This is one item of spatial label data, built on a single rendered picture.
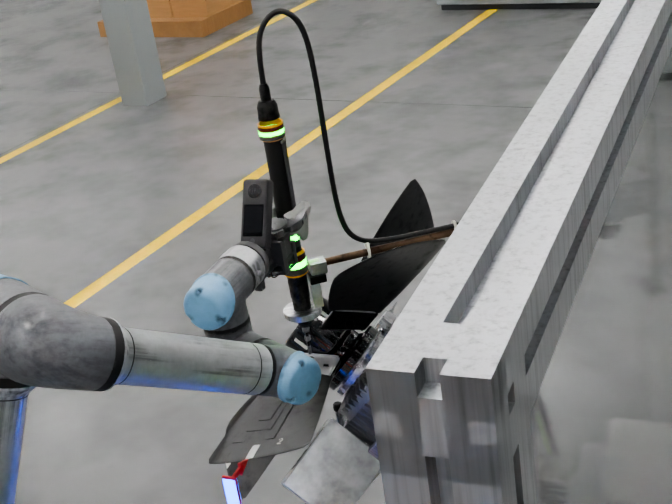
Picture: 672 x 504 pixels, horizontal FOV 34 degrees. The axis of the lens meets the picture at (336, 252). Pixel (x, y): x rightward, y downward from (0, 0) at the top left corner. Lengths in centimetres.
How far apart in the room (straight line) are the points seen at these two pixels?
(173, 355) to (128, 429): 278
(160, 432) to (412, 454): 385
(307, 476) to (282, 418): 18
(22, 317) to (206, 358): 26
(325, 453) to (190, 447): 202
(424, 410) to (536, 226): 11
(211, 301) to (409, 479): 130
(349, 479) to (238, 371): 58
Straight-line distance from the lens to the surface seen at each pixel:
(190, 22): 1003
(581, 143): 50
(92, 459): 416
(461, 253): 41
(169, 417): 427
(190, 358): 151
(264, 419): 196
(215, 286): 166
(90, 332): 142
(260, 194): 180
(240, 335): 171
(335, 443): 209
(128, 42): 810
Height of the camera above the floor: 223
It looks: 25 degrees down
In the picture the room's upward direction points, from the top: 9 degrees counter-clockwise
